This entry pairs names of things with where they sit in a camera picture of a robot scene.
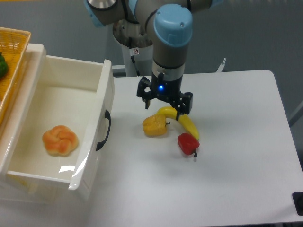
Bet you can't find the white top drawer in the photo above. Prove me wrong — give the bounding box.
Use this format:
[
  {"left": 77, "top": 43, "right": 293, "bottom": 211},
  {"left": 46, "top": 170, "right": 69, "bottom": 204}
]
[{"left": 0, "top": 55, "right": 116, "bottom": 191}]

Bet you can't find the yellow bell pepper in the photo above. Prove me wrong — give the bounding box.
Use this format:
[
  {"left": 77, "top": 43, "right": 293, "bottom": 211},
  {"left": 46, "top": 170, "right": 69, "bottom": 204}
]
[{"left": 142, "top": 114, "right": 167, "bottom": 137}]

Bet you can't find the black corner device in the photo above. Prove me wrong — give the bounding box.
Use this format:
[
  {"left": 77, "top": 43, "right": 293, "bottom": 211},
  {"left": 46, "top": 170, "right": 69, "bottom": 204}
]
[{"left": 292, "top": 192, "right": 303, "bottom": 216}]

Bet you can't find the yellow banana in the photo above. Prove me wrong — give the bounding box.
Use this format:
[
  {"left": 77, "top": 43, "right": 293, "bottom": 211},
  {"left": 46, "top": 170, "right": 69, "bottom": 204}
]
[{"left": 156, "top": 106, "right": 200, "bottom": 140}]

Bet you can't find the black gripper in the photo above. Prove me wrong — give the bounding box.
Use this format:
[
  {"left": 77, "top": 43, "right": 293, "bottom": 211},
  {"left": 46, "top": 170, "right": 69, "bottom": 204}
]
[{"left": 136, "top": 73, "right": 193, "bottom": 120}]

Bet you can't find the white table bracket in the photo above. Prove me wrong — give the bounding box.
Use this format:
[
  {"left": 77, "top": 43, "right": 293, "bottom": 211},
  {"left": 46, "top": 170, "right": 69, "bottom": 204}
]
[{"left": 216, "top": 58, "right": 226, "bottom": 73}]

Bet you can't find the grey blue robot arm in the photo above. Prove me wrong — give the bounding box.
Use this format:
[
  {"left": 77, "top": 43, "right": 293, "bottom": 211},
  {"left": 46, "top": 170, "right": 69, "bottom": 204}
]
[{"left": 84, "top": 0, "right": 221, "bottom": 120}]

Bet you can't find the black drawer handle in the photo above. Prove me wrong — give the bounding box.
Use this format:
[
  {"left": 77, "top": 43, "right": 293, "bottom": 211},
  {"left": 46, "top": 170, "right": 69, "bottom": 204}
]
[{"left": 96, "top": 109, "right": 112, "bottom": 152}]

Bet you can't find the green bell pepper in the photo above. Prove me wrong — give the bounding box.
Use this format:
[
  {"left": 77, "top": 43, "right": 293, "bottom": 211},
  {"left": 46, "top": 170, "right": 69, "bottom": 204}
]
[{"left": 0, "top": 53, "right": 9, "bottom": 78}]

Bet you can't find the yellow wicker basket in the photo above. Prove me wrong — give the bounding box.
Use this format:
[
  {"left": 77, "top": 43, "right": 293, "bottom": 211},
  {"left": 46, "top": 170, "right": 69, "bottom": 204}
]
[{"left": 0, "top": 27, "right": 31, "bottom": 122}]

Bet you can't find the orange knotted bread roll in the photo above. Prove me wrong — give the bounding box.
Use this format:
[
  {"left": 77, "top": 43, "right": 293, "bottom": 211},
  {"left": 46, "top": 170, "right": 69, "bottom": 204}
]
[{"left": 42, "top": 125, "right": 79, "bottom": 157}]

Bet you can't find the red bell pepper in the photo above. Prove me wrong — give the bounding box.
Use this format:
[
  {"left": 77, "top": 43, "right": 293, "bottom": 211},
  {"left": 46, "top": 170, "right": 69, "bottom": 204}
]
[{"left": 178, "top": 133, "right": 200, "bottom": 157}]

